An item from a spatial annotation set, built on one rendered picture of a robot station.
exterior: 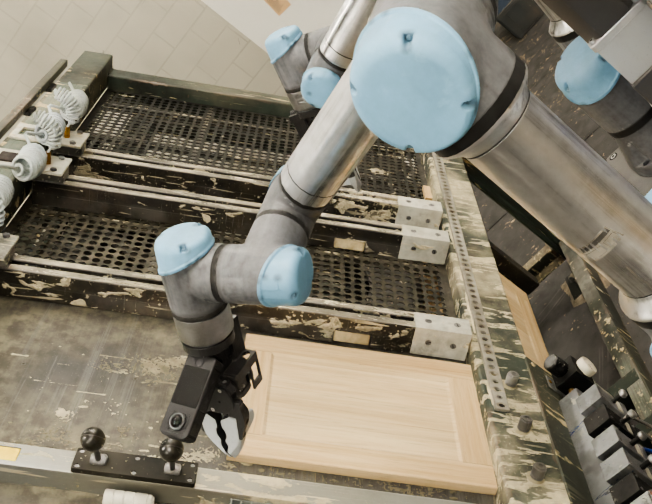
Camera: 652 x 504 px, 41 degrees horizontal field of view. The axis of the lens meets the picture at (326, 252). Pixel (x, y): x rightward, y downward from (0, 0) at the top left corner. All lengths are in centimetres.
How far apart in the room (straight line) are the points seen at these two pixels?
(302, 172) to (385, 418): 76
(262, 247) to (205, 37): 587
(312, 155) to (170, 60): 597
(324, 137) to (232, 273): 20
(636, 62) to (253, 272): 57
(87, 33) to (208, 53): 93
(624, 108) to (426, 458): 70
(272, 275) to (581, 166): 39
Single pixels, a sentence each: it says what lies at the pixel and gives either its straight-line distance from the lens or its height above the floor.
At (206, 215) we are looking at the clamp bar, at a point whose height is 145.
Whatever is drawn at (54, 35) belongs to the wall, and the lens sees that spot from 719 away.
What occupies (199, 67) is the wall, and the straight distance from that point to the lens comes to 698.
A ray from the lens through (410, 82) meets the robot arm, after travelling 76.
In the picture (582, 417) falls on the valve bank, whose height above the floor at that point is 74.
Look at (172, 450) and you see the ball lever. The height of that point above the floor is 145.
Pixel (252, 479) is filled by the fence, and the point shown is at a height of 128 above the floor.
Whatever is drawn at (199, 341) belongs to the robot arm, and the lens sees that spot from 115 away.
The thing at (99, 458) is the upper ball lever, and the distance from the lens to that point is 149.
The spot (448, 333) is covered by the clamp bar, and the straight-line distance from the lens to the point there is 192.
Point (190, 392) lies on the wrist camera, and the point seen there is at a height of 152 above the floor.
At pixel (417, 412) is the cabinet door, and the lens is 176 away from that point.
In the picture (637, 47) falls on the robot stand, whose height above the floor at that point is 133.
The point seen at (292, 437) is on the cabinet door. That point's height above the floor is 121.
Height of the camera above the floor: 183
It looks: 17 degrees down
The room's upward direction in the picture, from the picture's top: 54 degrees counter-clockwise
